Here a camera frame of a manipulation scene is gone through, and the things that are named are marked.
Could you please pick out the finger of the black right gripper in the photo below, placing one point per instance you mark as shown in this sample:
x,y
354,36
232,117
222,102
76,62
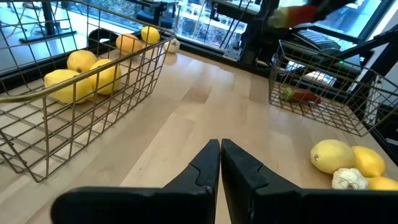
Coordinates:
x,y
331,7

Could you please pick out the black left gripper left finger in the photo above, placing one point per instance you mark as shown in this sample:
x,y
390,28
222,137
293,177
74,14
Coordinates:
x,y
186,199

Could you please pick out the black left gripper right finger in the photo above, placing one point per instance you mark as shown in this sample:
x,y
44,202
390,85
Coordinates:
x,y
264,202

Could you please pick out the red chili pepper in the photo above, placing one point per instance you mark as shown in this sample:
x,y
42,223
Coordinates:
x,y
303,96
298,15

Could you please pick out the pale yellow lemon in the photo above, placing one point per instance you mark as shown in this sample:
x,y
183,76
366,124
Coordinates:
x,y
332,155

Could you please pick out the white garlic bulb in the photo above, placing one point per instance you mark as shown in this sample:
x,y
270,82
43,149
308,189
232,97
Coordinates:
x,y
349,179
172,46

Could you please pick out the orange lemon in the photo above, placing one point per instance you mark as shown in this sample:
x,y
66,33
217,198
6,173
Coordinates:
x,y
128,43

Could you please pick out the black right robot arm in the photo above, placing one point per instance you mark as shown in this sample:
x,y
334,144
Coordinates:
x,y
258,37

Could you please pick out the black laptop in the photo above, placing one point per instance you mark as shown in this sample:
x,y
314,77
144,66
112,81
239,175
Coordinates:
x,y
317,39

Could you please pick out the black clamp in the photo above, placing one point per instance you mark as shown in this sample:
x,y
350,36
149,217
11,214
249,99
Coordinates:
x,y
93,37

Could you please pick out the black table foot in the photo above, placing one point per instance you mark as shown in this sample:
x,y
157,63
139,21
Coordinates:
x,y
48,15

